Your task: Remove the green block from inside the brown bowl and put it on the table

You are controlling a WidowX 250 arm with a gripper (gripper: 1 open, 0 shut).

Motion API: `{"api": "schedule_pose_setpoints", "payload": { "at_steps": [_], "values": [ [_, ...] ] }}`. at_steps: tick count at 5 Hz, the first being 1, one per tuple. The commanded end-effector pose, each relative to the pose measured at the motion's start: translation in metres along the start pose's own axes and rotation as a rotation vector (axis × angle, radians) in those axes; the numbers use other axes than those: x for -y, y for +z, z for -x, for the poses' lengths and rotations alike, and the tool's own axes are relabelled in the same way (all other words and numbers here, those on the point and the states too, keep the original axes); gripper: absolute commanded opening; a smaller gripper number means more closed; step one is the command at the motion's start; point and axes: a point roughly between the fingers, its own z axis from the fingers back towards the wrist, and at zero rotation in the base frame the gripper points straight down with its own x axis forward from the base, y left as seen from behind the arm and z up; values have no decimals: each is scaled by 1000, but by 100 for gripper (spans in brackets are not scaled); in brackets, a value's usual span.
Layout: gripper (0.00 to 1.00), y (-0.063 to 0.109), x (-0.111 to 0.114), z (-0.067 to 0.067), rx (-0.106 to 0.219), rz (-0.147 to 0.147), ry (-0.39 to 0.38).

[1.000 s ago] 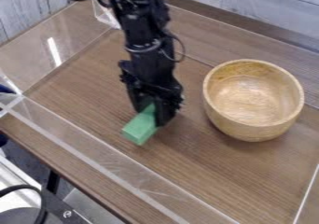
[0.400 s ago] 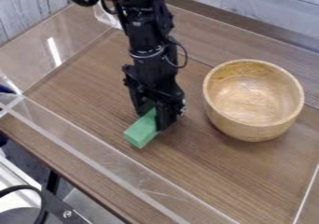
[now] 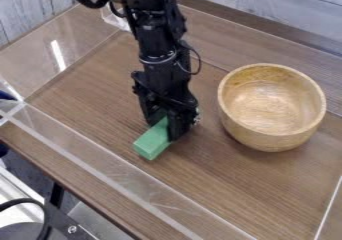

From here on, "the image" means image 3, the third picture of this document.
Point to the green rectangular block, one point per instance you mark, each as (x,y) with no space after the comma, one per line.
(152,141)

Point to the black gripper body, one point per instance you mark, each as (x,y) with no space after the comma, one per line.
(165,78)

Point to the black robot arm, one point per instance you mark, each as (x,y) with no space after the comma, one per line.
(157,27)

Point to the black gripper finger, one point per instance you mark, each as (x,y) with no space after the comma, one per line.
(180,121)
(152,108)

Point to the clear acrylic corner bracket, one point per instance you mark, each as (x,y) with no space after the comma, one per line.
(111,19)

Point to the black table leg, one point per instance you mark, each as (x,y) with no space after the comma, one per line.
(56,195)

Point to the light wooden bowl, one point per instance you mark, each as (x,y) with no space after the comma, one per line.
(271,106)

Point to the clear acrylic barrier wall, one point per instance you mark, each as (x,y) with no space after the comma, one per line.
(210,189)

